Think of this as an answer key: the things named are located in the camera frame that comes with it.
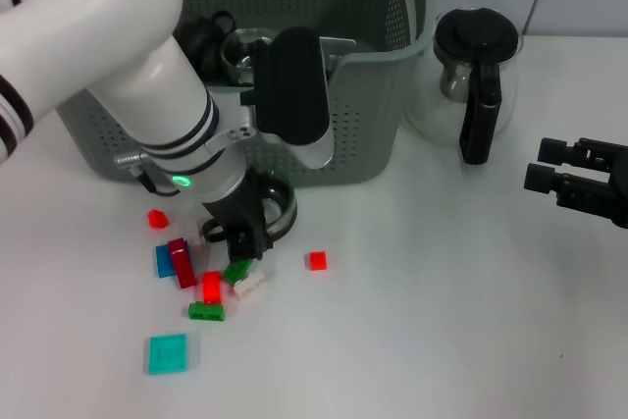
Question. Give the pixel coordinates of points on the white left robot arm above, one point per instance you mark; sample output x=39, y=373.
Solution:
x=98, y=46

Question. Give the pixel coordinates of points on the grey perforated storage bin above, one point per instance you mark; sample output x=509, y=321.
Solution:
x=363, y=120

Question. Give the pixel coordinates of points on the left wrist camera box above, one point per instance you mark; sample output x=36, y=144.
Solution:
x=294, y=85

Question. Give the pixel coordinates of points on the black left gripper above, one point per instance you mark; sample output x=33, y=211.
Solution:
x=240, y=208

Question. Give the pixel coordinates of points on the bright red sloped brick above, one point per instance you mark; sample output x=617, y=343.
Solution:
x=212, y=286

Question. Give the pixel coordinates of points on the dark red toy brick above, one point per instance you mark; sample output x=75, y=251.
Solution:
x=184, y=267

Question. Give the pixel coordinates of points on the small red toy brick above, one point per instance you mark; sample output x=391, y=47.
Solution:
x=157, y=219
x=317, y=261

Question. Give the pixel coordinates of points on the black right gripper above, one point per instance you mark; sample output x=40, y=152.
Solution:
x=620, y=188

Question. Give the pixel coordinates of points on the glass carafe black lid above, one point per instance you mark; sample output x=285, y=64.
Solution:
x=481, y=36

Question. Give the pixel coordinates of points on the glass teacup black sleeve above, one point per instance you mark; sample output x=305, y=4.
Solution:
x=287, y=208
x=240, y=58

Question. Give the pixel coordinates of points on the black clay teapot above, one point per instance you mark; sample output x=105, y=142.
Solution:
x=203, y=51

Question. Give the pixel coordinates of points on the teal square toy plate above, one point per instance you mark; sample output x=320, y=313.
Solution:
x=168, y=354

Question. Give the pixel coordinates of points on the green toy brick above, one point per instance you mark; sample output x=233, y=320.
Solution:
x=238, y=271
x=208, y=312

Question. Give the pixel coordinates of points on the blue toy brick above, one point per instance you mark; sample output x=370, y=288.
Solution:
x=163, y=264

